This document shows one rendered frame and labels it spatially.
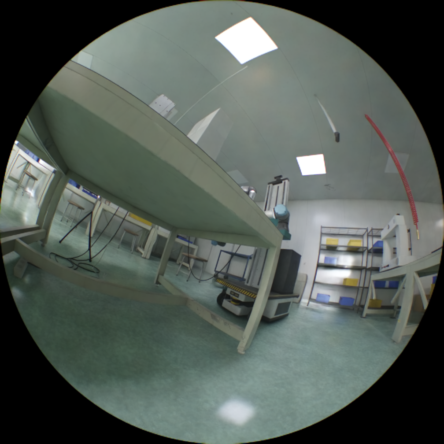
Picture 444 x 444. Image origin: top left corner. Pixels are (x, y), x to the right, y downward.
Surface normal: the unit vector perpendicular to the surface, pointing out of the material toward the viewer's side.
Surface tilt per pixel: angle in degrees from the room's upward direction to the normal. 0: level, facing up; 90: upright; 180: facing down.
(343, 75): 180
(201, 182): 90
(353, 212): 90
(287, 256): 90
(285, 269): 90
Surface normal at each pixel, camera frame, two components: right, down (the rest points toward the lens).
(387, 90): -0.29, 0.92
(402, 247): -0.62, -0.40
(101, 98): 0.73, 0.03
